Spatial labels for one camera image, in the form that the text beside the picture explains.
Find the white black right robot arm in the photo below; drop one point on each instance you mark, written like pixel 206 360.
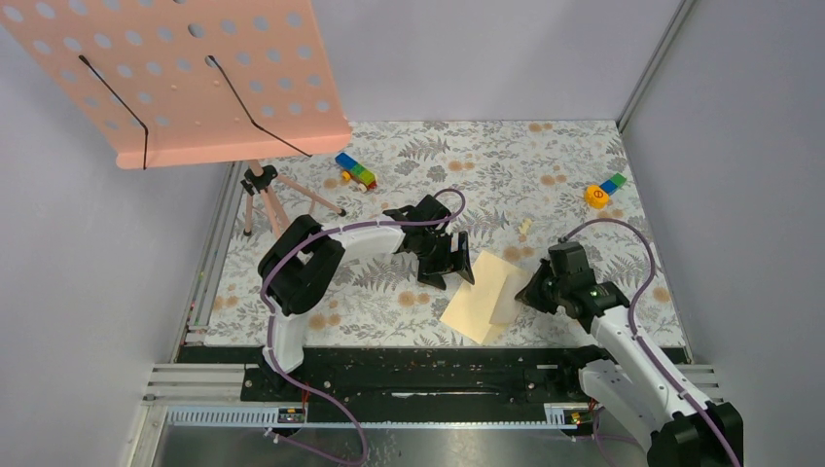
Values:
pixel 674 421

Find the cream envelope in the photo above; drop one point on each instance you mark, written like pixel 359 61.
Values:
pixel 470 308

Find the aluminium frame rail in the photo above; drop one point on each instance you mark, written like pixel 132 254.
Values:
pixel 220 407

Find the pink tripod music stand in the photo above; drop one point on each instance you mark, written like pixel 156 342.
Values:
pixel 188 82

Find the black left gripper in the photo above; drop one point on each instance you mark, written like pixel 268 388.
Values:
pixel 452 263

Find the yellow blue green toy blocks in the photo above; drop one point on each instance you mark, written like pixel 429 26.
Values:
pixel 598 196

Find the small cream crumb piece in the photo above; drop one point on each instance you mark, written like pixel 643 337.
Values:
pixel 525 226

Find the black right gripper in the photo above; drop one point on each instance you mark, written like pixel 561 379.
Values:
pixel 530 296

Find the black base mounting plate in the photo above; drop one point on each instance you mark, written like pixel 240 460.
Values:
pixel 441 384

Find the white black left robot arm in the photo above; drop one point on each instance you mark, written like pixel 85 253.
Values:
pixel 299 268

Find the multicolour toy block car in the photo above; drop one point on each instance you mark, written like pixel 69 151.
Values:
pixel 354 171

